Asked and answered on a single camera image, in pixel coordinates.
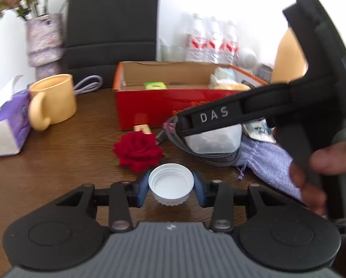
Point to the yellow thermos jug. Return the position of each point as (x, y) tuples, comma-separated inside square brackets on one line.
[(287, 60)]

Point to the yellow ceramic mug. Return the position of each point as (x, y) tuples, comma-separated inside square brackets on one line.
[(57, 98)]

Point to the clear plastic container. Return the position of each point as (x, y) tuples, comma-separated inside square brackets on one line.
[(216, 142)]

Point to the white plastic bottle cap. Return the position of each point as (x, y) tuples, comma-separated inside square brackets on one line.
[(171, 184)]

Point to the clear water bottle red label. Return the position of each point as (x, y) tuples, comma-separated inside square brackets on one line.
[(196, 42), (230, 46), (214, 45)]

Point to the person's right hand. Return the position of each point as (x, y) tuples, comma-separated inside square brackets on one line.
[(335, 159)]

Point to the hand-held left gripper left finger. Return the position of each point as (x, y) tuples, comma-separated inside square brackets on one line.
[(143, 188)]

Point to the lavender cloth pouch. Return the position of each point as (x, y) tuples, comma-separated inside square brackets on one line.
[(265, 162)]

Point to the small metal tin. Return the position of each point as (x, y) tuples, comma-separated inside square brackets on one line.
[(265, 72)]

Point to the pale green crumpled paper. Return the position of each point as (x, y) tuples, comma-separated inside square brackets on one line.
[(225, 73)]

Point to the mottled pink ceramic vase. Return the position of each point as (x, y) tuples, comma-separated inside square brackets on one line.
[(44, 43)]

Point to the printed foil packet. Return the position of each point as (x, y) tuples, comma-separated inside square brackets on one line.
[(258, 131)]

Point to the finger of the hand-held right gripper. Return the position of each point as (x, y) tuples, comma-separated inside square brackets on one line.
[(184, 121)]

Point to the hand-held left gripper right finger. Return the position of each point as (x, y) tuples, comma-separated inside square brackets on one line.
[(199, 188)]

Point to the purple tissue pack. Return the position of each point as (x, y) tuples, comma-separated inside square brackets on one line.
[(7, 127)]

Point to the green packet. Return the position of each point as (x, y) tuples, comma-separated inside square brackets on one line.
[(155, 85)]

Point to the red rose flower head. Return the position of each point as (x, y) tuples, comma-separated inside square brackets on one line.
[(138, 150)]

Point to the black paper bag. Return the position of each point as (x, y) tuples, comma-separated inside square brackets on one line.
[(112, 29)]

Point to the white round robot speaker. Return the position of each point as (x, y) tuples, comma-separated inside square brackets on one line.
[(247, 58)]

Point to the small beige block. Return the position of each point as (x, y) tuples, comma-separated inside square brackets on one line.
[(142, 129)]

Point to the red and orange cardboard box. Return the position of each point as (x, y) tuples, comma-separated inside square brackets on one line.
[(149, 104)]

